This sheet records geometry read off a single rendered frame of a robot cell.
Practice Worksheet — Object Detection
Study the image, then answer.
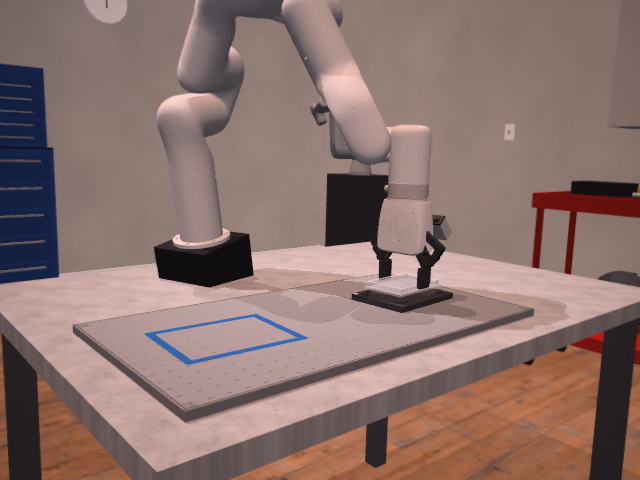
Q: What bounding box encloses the blue tape rectangle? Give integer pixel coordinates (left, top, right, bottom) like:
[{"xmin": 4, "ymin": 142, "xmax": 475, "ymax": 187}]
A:
[{"xmin": 144, "ymin": 314, "xmax": 309, "ymax": 365}]

